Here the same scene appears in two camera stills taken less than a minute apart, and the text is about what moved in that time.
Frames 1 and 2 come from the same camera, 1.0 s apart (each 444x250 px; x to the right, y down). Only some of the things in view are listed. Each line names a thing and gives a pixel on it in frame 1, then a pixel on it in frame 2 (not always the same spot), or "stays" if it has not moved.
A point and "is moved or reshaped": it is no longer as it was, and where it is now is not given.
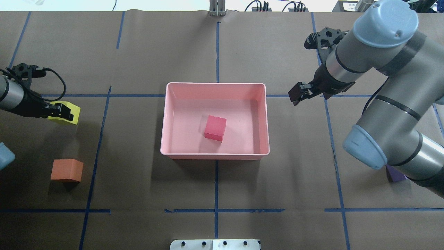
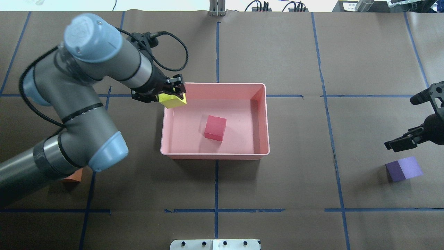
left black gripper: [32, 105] -> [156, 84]
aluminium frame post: [217, 8] stays
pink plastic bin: [186, 108] stays
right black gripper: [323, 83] -> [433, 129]
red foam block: [215, 128] stays
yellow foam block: [75, 110] is moved or reshaped
